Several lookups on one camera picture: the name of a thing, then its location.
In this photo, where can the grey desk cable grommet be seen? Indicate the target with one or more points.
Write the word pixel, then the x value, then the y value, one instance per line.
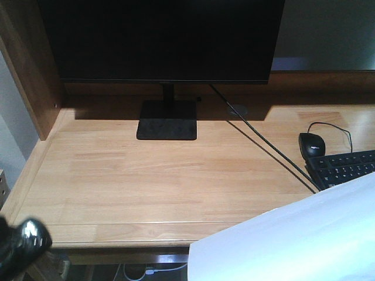
pixel 241 109

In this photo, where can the black keyboard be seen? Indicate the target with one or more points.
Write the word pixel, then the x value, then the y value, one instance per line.
pixel 331 170

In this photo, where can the black computer mouse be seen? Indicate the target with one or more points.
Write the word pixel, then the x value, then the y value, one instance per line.
pixel 311 145

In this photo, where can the white paper stack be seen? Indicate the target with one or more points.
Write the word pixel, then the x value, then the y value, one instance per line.
pixel 327 236

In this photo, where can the wooden desk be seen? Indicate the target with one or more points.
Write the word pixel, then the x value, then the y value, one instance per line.
pixel 97 186

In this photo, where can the black monitor with stand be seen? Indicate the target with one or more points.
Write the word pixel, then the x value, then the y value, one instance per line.
pixel 165 43

